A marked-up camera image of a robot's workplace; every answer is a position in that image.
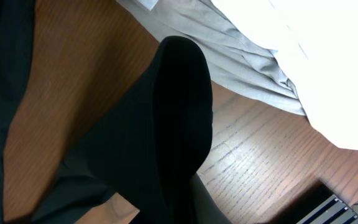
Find dark navy leggings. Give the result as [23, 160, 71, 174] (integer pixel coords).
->
[0, 1, 225, 223]

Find beige grey garment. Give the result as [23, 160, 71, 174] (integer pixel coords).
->
[119, 0, 305, 115]

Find white crumpled garment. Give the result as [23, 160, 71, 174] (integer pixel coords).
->
[214, 0, 358, 150]

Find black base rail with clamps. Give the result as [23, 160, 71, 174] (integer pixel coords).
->
[268, 180, 358, 224]

